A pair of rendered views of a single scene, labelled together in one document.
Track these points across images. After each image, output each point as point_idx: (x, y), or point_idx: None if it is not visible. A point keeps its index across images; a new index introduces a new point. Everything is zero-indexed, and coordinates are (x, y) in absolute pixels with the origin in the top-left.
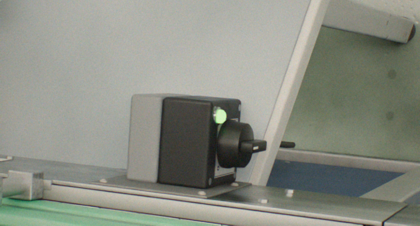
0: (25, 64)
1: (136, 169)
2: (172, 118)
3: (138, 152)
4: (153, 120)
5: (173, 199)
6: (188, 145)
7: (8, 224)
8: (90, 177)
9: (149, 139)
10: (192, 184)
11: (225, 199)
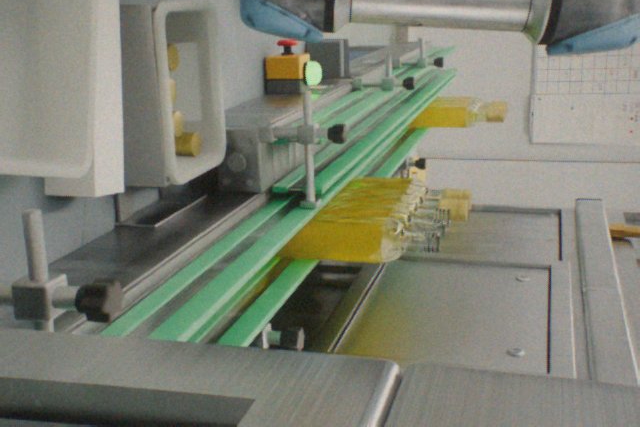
0: (279, 38)
1: (342, 71)
2: (345, 48)
3: (342, 64)
4: (343, 50)
5: (365, 76)
6: (347, 57)
7: (396, 91)
8: (338, 79)
9: (343, 58)
10: (348, 72)
11: (364, 72)
